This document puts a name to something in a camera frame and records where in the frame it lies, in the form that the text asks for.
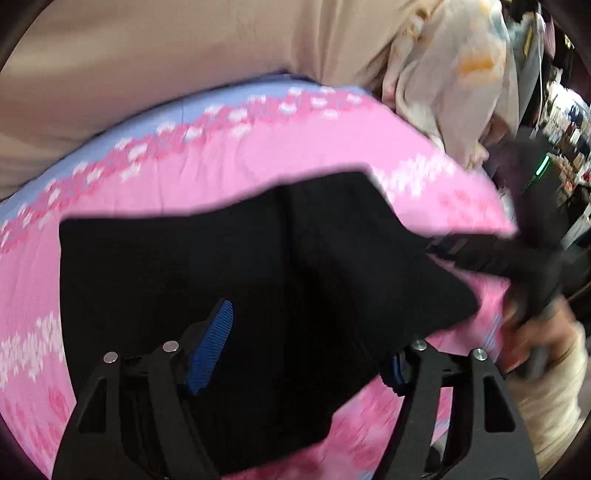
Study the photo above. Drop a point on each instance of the person's right forearm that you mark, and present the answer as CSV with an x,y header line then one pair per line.
x,y
554,406

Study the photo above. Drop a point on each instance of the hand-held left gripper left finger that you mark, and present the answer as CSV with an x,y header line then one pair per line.
x,y
207,350

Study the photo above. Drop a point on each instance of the cluttered shelves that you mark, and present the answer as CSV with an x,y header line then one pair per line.
x,y
568,115

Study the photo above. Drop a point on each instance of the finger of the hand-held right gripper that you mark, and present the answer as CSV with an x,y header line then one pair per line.
x,y
471,254

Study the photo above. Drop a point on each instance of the person's right hand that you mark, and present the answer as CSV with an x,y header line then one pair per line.
x,y
556,332

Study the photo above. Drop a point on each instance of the black pants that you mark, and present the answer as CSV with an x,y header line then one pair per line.
x,y
231,300

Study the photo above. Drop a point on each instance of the beige blanket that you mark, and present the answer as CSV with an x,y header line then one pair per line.
x,y
161,60

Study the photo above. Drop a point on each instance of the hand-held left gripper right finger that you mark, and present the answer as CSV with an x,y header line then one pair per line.
x,y
398,374

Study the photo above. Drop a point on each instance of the pale floral cloth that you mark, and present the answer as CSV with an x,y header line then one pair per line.
x,y
452,83

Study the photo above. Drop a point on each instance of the pink rose print bedsheet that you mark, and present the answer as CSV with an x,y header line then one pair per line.
x,y
115,184

